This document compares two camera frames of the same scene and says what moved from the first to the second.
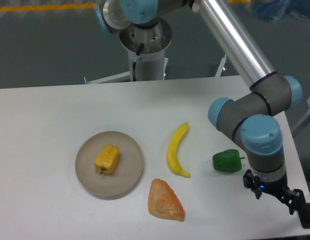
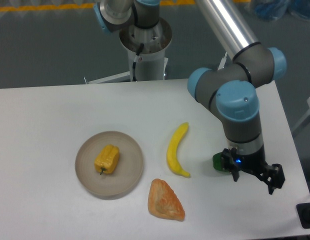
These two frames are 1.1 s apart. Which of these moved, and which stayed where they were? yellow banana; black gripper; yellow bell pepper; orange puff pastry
Moved: black gripper
Stayed: yellow bell pepper; orange puff pastry; yellow banana
